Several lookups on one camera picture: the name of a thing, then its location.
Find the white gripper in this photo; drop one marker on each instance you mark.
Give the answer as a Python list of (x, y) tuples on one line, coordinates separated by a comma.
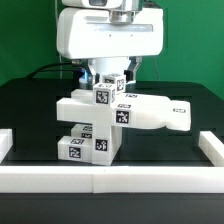
[(86, 34)]

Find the white tagged cube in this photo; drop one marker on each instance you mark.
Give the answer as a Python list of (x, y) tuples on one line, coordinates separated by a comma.
[(104, 94)]

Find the white chair back frame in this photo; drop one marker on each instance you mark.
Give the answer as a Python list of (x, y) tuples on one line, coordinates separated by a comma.
[(129, 110)]

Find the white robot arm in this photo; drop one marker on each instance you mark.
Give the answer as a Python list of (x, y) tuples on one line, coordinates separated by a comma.
[(124, 14)]

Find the white block left edge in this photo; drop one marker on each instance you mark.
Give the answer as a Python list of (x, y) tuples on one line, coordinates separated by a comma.
[(6, 142)]

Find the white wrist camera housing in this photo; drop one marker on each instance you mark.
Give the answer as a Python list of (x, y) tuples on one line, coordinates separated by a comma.
[(107, 4)]

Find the white obstacle wall bar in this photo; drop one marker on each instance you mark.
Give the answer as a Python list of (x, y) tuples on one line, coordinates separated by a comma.
[(212, 147)]

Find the white front rail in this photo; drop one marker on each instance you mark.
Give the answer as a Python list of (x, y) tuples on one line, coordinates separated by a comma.
[(115, 179)]

